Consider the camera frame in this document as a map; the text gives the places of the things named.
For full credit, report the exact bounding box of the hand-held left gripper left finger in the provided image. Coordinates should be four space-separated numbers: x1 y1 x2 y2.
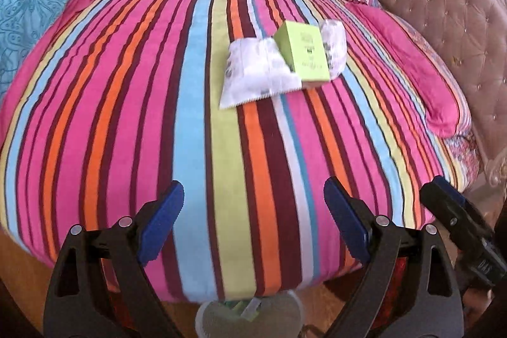
43 180 185 338

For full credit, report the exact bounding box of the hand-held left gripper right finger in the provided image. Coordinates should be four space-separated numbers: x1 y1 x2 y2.
324 176 464 338

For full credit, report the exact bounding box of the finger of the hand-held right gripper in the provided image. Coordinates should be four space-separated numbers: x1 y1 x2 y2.
419 175 482 244

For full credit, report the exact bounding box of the grey plastic mesh basket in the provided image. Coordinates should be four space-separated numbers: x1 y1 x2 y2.
195 290 305 338

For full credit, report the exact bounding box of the large white pouch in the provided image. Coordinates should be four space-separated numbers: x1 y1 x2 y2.
219 37 304 110

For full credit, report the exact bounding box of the green box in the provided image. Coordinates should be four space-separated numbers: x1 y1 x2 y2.
273 21 331 83

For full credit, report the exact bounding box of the small white printed pouch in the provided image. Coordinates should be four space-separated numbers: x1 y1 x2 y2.
319 19 347 79

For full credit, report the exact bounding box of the floral bed cover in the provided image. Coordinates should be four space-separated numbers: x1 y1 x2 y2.
440 132 482 192

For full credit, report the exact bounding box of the red shaggy rug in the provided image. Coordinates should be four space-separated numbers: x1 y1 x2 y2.
372 255 413 327

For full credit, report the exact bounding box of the striped bed sheet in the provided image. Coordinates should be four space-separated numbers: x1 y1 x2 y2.
0 0 464 303

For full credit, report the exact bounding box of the large pink pillow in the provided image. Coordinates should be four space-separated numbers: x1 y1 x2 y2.
344 1 472 137

